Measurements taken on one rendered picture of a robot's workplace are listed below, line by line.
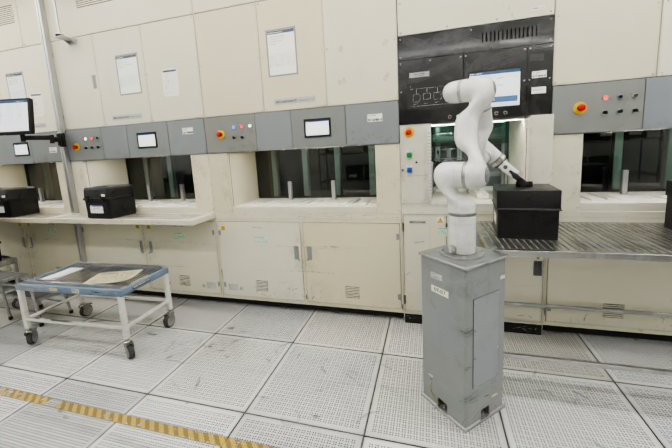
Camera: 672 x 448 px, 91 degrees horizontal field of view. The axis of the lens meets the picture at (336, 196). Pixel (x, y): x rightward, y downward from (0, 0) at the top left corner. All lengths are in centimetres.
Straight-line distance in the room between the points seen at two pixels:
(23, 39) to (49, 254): 202
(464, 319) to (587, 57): 164
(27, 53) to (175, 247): 222
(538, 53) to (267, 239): 218
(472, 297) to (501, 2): 169
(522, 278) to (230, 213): 215
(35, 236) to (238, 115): 263
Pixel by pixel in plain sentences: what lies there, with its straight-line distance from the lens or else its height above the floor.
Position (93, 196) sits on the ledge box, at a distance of 331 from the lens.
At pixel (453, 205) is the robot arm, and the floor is 99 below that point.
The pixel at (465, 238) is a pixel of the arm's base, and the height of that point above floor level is 85.
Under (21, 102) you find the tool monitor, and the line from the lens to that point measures 353.
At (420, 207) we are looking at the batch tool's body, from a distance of 230.
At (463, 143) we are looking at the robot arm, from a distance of 156.
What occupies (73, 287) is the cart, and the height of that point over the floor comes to 46.
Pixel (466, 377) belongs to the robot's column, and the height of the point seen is 26.
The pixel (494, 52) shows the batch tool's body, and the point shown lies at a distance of 234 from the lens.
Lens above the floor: 128
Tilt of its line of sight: 8 degrees down
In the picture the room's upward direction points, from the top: 3 degrees counter-clockwise
